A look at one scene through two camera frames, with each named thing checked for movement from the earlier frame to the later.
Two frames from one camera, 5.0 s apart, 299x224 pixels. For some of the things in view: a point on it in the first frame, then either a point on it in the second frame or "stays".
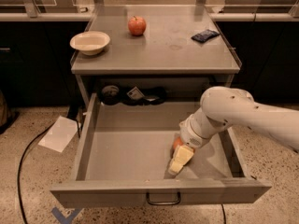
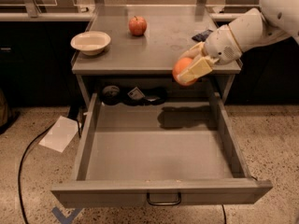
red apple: (136, 25) stays
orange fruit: (178, 142) → (179, 66)
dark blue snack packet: (206, 35) stays
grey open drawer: (124, 154) stays
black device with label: (112, 95) stays
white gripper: (191, 136) → (220, 45)
